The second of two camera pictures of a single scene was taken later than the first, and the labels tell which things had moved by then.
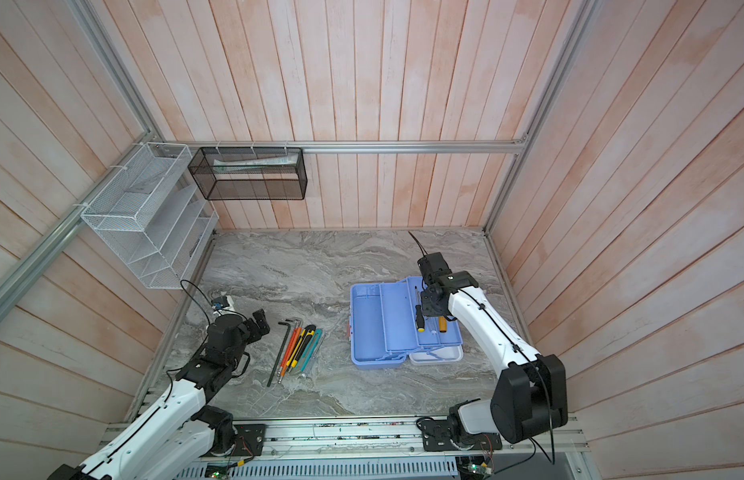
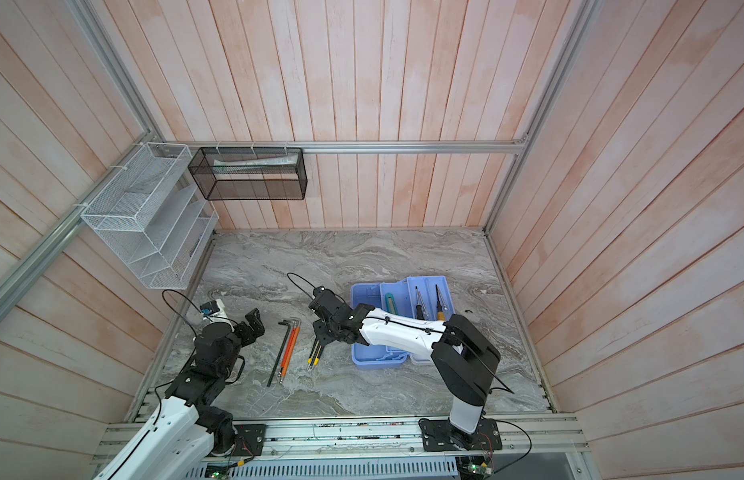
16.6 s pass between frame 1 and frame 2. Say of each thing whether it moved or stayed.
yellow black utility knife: moved
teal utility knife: moved
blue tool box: stayed
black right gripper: moved
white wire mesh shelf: stayed
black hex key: stayed
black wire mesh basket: stayed
